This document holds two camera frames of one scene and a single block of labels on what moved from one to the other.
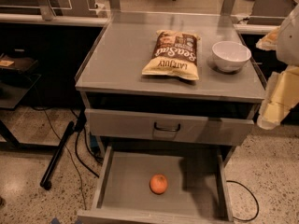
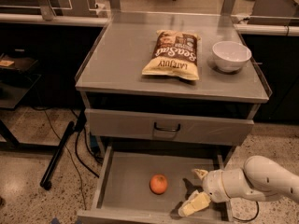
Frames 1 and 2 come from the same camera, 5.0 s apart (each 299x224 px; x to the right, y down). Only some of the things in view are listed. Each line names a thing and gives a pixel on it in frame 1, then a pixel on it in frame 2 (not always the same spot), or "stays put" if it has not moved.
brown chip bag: [174, 54] stays put
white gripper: [290, 42] -> [213, 185]
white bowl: [230, 56] stays put
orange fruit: [158, 184] stays put
